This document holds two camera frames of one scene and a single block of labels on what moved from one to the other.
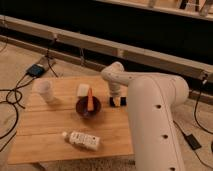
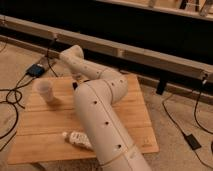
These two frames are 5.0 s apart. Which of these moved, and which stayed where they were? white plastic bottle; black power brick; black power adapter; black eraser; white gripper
Moved: black eraser; white gripper
Stayed: white plastic bottle; black power brick; black power adapter
